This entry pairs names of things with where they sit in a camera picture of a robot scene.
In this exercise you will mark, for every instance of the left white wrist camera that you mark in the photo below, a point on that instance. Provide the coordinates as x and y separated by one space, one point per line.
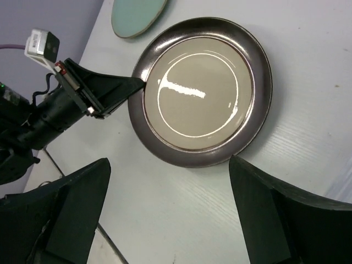
42 47

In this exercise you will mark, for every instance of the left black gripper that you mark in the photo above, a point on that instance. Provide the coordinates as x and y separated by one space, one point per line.
81 92

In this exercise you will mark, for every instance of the light green floral plate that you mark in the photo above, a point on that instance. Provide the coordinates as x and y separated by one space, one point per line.
131 18

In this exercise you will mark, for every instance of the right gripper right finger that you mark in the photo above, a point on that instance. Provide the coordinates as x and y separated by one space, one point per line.
282 223

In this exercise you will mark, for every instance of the brown rimmed cream plate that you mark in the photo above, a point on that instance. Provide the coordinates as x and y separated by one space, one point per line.
208 91

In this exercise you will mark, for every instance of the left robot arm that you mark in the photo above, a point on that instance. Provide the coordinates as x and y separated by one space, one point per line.
16 148

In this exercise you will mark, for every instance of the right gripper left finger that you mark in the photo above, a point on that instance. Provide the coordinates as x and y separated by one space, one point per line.
55 223

